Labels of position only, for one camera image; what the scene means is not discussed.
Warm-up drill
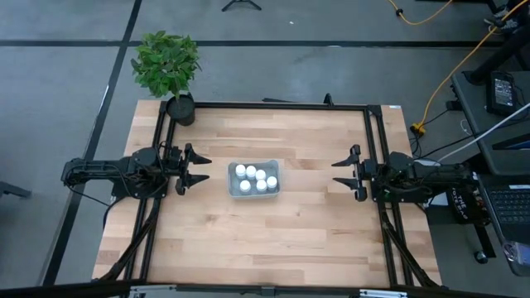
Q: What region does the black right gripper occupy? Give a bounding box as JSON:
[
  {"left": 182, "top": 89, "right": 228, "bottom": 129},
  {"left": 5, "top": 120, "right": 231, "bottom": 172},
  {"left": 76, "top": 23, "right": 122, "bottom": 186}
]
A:
[{"left": 330, "top": 144, "right": 380, "bottom": 203}]

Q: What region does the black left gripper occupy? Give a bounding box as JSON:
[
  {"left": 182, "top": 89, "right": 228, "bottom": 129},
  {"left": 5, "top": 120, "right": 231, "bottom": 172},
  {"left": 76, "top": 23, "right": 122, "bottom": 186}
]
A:
[{"left": 165, "top": 143, "right": 213, "bottom": 195}]

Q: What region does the grey plastic basket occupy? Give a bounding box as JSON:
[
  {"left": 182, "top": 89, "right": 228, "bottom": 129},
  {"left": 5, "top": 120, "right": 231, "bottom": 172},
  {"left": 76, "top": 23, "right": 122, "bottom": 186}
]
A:
[{"left": 226, "top": 159, "right": 282, "bottom": 200}]

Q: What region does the black plant pot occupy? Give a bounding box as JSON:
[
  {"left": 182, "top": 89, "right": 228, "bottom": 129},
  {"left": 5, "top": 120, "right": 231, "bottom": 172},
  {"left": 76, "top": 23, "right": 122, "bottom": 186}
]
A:
[{"left": 166, "top": 92, "right": 196, "bottom": 127}]

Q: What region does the green leafy plant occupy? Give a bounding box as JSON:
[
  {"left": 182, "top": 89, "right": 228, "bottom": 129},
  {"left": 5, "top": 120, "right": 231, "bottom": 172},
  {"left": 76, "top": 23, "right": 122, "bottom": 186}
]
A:
[{"left": 130, "top": 30, "right": 203, "bottom": 99}]

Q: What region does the black printed bag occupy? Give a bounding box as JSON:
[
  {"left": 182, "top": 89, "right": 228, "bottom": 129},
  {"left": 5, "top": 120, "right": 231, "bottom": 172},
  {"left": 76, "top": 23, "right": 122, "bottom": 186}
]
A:
[{"left": 446, "top": 184, "right": 486, "bottom": 227}]

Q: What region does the black side desk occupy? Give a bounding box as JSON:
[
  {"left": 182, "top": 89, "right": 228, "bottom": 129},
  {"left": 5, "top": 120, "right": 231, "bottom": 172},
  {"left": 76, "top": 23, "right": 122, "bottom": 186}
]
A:
[{"left": 450, "top": 70, "right": 530, "bottom": 177}]

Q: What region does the black laptop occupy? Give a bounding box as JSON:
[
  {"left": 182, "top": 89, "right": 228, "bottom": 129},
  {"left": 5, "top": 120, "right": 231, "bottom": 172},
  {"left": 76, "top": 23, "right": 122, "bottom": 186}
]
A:
[{"left": 475, "top": 173, "right": 530, "bottom": 277}]

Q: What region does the black power adapter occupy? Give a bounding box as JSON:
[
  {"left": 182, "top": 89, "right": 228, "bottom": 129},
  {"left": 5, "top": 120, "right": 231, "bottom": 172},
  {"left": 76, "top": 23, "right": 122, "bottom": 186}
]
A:
[{"left": 485, "top": 70, "right": 519, "bottom": 117}]

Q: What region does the black tripod base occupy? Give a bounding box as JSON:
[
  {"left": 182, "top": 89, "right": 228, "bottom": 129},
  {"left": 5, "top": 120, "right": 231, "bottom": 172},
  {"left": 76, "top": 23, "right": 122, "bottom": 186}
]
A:
[{"left": 221, "top": 0, "right": 263, "bottom": 12}]

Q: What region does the black rig crossbar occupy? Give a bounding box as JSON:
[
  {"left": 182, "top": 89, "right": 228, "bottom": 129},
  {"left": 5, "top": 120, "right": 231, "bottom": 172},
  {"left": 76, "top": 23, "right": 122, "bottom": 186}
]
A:
[{"left": 0, "top": 280, "right": 530, "bottom": 298}]

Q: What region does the dark grey furniture foot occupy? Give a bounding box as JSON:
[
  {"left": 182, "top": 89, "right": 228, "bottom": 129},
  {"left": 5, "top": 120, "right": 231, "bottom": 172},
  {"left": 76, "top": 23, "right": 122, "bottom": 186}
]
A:
[{"left": 0, "top": 180, "right": 32, "bottom": 199}]

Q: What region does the person's shoe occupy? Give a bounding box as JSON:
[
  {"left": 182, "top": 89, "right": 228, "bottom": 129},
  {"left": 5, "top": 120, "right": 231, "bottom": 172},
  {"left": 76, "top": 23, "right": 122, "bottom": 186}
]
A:
[{"left": 484, "top": 7, "right": 521, "bottom": 34}]

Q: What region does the black aluminium table frame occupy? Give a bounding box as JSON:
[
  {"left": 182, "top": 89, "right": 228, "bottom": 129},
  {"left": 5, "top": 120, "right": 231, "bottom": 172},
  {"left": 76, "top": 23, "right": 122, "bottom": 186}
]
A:
[{"left": 99, "top": 99, "right": 441, "bottom": 289}]

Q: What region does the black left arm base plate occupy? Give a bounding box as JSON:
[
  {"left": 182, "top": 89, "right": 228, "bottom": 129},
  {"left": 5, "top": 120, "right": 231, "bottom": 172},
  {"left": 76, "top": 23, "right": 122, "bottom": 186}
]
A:
[{"left": 110, "top": 181, "right": 169, "bottom": 199}]

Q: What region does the black power cable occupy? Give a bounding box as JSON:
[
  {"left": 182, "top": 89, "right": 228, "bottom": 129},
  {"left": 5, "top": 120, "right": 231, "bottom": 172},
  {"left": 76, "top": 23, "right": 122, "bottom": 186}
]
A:
[
  {"left": 422, "top": 108, "right": 463, "bottom": 127},
  {"left": 426, "top": 134, "right": 475, "bottom": 156}
]

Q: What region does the silver bracket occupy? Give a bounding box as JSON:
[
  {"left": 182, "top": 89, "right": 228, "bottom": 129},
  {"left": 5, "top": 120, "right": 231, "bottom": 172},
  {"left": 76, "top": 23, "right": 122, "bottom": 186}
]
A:
[
  {"left": 129, "top": 284, "right": 178, "bottom": 298},
  {"left": 358, "top": 288, "right": 409, "bottom": 298}
]

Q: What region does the long yellow cable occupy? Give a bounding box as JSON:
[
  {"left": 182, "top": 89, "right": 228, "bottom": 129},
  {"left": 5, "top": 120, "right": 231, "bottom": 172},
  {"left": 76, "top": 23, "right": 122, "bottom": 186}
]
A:
[{"left": 413, "top": 0, "right": 530, "bottom": 136}]

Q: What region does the white cable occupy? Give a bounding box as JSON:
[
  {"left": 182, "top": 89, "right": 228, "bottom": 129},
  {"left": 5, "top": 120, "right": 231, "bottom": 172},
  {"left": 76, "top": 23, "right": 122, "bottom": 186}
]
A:
[{"left": 437, "top": 101, "right": 530, "bottom": 163}]

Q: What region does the short yellow cable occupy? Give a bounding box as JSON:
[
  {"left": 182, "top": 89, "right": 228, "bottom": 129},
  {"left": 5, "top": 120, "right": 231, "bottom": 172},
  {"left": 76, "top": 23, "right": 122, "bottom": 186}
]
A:
[{"left": 387, "top": 0, "right": 455, "bottom": 26}]

